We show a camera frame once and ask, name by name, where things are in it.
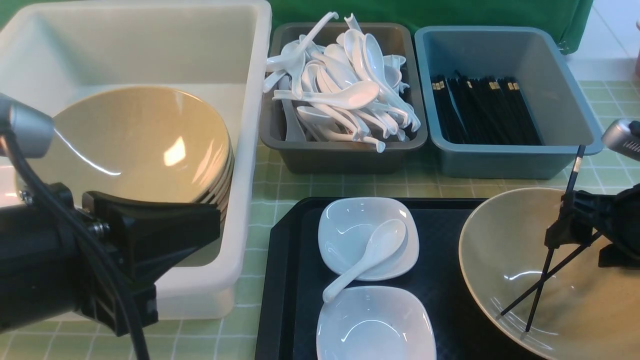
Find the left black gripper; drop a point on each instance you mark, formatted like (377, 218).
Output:
(45, 274)

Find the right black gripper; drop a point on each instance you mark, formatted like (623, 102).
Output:
(615, 216)

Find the black chopstick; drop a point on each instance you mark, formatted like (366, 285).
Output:
(552, 272)
(569, 189)

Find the large beige noodle bowl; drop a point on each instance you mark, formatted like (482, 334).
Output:
(585, 312)

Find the white ceramic soup spoon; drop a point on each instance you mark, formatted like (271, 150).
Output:
(382, 244)

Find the white square dish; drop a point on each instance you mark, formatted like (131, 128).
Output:
(347, 224)
(375, 322)

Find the top beige bowl in stack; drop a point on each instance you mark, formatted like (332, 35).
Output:
(145, 143)

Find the stack of beige bowls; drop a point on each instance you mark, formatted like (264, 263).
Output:
(219, 191)

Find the bundle of black chopsticks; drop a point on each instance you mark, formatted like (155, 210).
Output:
(484, 111)

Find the blue chopstick bin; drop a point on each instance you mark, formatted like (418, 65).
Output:
(560, 113)

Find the black serving tray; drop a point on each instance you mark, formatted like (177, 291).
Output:
(296, 275)

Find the large white plastic tub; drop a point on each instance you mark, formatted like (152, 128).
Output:
(53, 54)

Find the grey spoon bin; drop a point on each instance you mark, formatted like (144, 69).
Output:
(314, 157)

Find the pile of white spoons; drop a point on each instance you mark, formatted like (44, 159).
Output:
(346, 91)

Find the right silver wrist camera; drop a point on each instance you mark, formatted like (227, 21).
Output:
(623, 137)

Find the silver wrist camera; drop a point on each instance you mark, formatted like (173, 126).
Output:
(623, 137)
(33, 129)

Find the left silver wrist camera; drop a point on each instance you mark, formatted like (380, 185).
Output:
(33, 129)

